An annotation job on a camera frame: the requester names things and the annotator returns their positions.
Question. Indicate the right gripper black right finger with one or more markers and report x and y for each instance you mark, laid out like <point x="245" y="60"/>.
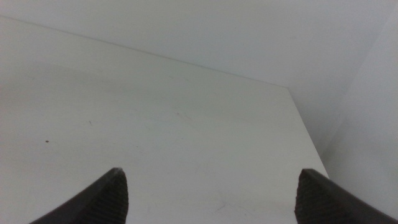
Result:
<point x="323" y="202"/>

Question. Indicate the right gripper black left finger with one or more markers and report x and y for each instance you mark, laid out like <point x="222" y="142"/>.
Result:
<point x="99" y="202"/>

